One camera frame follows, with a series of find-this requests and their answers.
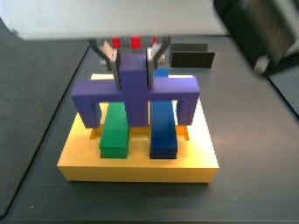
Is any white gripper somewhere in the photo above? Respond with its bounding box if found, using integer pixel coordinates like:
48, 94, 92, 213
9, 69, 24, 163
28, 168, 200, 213
0, 0, 228, 89

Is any purple comb-shaped block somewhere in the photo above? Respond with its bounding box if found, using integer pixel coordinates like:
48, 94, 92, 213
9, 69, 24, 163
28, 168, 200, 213
70, 54, 200, 128

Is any yellow slotted board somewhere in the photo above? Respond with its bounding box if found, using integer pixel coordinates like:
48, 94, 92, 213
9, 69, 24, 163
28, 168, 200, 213
57, 74, 219, 183

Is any red comb-shaped block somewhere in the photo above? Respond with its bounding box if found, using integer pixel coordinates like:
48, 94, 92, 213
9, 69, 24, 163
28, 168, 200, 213
110, 36, 156, 50

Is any black rectangular holder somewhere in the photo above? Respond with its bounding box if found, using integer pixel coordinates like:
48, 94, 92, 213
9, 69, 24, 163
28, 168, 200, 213
169, 44, 214, 68

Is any blue long bar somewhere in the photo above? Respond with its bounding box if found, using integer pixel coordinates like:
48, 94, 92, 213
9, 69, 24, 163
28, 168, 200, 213
149, 69, 177, 159

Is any green long bar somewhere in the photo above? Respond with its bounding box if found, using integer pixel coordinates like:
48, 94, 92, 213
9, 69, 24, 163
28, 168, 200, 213
98, 102, 129, 158

